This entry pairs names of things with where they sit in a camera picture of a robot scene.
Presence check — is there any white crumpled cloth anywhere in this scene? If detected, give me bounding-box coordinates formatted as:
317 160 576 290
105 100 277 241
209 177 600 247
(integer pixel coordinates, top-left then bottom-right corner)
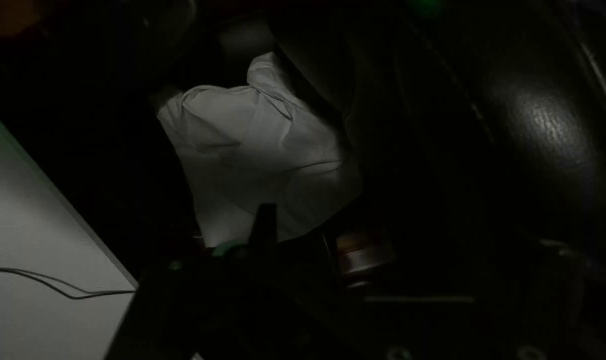
157 52 362 247

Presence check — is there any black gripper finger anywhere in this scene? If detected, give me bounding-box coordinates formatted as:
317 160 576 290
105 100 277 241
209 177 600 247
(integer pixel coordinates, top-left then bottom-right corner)
249 203 278 255

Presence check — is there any thin black cable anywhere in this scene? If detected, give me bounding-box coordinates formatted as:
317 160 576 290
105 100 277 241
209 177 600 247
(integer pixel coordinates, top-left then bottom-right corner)
0 262 138 302

